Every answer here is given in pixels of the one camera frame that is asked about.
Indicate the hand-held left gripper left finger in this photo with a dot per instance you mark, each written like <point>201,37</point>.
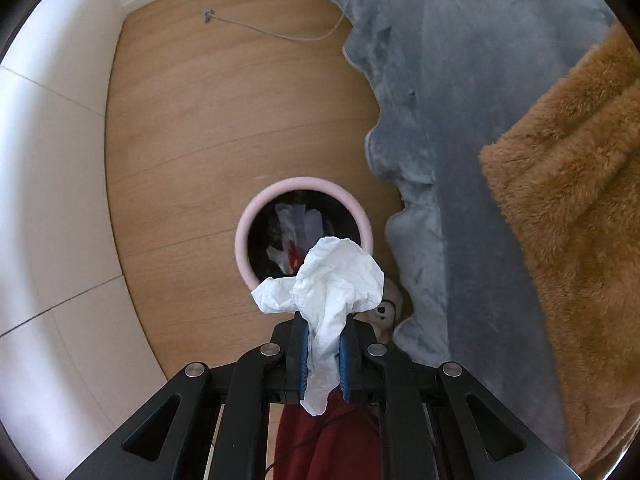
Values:
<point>302,360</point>

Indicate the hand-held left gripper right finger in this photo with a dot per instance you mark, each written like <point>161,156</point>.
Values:
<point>344,365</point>

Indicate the white tissue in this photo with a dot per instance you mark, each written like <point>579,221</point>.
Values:
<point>335,285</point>

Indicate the pink trash bin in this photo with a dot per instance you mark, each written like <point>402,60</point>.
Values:
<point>245,240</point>

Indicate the purple wrapper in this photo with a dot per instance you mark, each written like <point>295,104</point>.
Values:
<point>313,222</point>

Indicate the person's red pants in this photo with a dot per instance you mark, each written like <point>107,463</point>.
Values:
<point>345,442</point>

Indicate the small plush toy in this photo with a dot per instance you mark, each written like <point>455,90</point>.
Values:
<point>392,301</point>

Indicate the small red wrapper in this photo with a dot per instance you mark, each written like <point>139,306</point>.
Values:
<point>295,256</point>

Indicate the white paper scrap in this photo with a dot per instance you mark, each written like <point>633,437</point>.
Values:
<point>290,217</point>

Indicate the brown fluffy blanket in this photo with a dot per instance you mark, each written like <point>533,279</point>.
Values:
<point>575,185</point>

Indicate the grey plush blanket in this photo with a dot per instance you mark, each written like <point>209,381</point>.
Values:
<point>450,85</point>

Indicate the white wardrobe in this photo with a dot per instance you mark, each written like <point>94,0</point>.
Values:
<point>50,185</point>

